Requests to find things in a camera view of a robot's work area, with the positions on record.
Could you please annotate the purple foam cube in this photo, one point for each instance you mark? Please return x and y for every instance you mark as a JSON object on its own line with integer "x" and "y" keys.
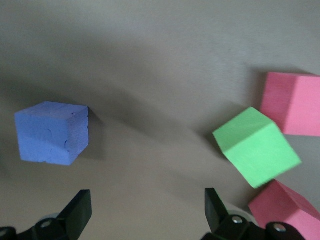
{"x": 47, "y": 135}

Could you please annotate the green foam cube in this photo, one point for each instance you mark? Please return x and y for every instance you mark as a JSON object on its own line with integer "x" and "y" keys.
{"x": 257, "y": 150}

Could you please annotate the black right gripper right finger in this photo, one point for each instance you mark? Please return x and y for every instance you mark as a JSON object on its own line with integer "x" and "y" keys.
{"x": 217, "y": 220}

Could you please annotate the red foam cube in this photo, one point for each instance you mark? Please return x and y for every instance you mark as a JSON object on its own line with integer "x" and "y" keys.
{"x": 292, "y": 105}
{"x": 282, "y": 215}

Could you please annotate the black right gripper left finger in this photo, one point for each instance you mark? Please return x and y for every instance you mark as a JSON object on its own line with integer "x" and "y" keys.
{"x": 77, "y": 215}

